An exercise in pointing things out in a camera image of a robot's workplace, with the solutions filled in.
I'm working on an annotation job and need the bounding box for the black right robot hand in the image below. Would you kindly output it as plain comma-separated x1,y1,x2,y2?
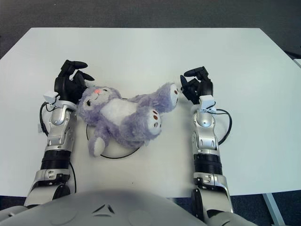
180,66,214,105

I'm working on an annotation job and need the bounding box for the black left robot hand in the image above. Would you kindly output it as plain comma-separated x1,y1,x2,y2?
54,60,95,104

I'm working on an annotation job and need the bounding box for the purple plush rabbit doll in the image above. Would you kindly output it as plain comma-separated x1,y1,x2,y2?
77,81,182,158

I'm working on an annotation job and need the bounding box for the white plate with black rim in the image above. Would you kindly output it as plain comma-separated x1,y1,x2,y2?
86,123,144,160

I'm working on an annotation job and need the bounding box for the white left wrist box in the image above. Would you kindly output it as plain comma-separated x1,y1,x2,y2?
43,91,59,110

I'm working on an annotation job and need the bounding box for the light grey robot torso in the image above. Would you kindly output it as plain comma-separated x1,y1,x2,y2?
0,188,212,226

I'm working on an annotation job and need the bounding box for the white table leg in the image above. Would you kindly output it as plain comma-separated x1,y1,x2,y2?
262,193,285,226

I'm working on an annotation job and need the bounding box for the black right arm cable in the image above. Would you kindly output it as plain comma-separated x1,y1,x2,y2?
211,108,233,146

